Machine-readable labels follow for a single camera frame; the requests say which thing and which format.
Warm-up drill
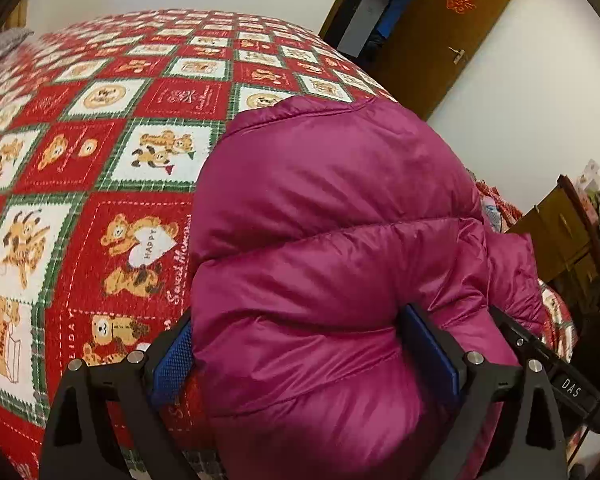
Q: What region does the magenta down jacket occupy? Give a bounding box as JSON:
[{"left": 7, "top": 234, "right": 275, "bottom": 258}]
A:
[{"left": 189, "top": 96, "right": 546, "bottom": 479}]

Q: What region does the brown wooden dresser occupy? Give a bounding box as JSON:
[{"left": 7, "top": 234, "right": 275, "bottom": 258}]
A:
[{"left": 508, "top": 176, "right": 600, "bottom": 304}]

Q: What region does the red checkered teddy bedspread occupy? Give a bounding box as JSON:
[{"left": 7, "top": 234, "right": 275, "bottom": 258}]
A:
[{"left": 0, "top": 8, "right": 579, "bottom": 480}]

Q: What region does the brown wooden door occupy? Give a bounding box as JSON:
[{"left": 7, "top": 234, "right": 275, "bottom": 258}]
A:
[{"left": 370, "top": 0, "right": 510, "bottom": 120}]

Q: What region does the grey patterned pillow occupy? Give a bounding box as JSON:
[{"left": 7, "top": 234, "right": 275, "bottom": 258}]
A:
[{"left": 0, "top": 28, "right": 33, "bottom": 59}]

